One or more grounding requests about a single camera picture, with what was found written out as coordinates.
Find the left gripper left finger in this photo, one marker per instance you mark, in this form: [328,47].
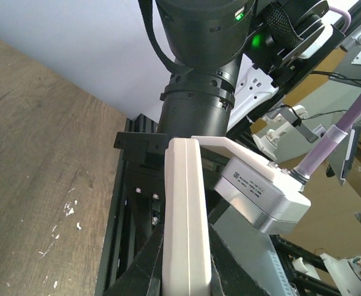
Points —
[143,277]

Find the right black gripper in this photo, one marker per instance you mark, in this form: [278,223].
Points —
[145,186]

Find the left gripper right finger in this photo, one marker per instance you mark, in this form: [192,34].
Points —
[228,277]

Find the beige phone case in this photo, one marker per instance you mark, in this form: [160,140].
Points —
[186,266]

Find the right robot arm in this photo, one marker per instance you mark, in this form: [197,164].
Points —
[229,61]

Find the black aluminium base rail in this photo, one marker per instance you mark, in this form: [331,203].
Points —
[122,242]

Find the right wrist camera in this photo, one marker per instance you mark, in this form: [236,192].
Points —
[267,197]

